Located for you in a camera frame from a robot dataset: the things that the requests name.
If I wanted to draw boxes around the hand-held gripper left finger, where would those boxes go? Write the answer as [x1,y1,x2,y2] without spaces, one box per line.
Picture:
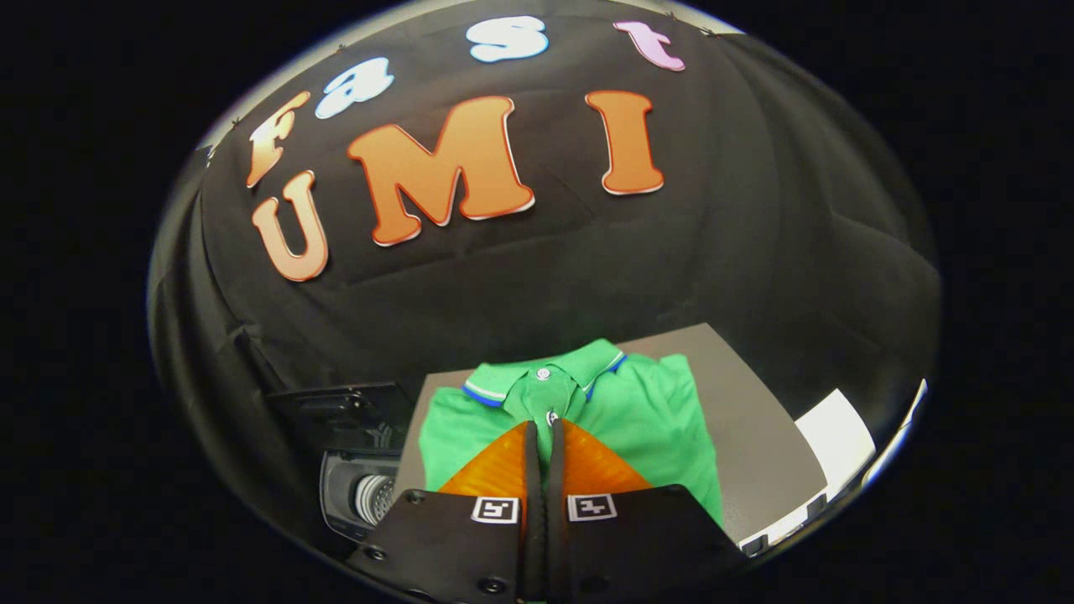
[342,421,546,604]

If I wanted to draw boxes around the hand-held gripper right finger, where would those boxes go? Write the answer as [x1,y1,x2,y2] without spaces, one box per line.
[545,418,749,604]

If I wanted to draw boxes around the green polo shirt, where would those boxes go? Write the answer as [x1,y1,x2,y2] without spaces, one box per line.
[418,338,724,525]

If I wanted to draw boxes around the grey washing machine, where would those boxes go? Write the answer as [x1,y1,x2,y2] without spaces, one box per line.
[319,449,405,542]

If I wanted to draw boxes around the dark transparent washing machine lid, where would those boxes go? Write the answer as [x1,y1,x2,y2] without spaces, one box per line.
[267,382,414,454]

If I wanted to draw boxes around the white cabinet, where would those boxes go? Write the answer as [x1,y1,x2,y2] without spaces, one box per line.
[738,388,878,559]

